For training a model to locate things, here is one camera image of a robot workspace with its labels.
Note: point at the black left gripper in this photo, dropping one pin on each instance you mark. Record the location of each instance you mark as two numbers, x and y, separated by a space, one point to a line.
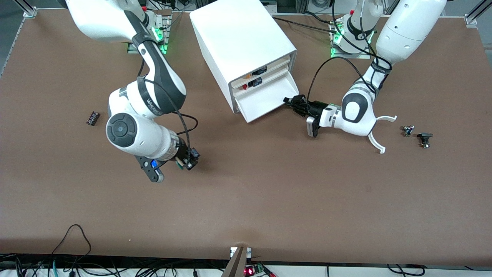
316 108

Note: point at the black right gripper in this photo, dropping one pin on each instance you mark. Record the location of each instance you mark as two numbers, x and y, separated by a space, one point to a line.
185 155

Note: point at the green push button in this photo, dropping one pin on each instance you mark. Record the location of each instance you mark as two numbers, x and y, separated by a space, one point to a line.
180 164

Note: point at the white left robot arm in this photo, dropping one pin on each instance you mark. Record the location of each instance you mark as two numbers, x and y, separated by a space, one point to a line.
407 30

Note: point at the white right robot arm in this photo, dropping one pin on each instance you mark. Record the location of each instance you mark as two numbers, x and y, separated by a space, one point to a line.
130 130

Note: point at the white drawer with red button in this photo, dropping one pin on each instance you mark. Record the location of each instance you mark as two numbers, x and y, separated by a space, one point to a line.
278 72

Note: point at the white drawer with yellow button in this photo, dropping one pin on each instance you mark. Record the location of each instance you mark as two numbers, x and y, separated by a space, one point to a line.
278 63

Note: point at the red push button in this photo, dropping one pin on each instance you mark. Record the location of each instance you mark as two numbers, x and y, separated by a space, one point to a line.
253 82

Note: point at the yellow push button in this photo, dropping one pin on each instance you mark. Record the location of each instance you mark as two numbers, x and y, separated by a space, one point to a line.
260 71

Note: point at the white drawer cabinet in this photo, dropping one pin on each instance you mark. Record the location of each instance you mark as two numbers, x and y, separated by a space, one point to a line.
238 38

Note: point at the white curved plastic arc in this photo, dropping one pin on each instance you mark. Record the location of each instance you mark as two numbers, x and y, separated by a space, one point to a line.
378 145

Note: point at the small black contact block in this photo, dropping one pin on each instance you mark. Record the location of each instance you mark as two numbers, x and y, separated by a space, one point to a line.
93 118

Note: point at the circuit board with red light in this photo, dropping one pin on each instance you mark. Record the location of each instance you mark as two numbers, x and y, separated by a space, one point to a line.
250 271

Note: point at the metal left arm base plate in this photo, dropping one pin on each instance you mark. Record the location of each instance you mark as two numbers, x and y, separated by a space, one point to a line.
334 52

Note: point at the small metal switch part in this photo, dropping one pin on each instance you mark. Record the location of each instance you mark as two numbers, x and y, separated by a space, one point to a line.
407 131

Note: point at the brown camera mount post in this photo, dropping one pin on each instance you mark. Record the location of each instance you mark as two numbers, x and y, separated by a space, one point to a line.
236 265

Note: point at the black flat-headed switch part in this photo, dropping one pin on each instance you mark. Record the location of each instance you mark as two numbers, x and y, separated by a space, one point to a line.
424 137

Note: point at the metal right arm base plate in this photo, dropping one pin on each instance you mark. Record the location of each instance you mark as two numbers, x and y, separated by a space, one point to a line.
167 23

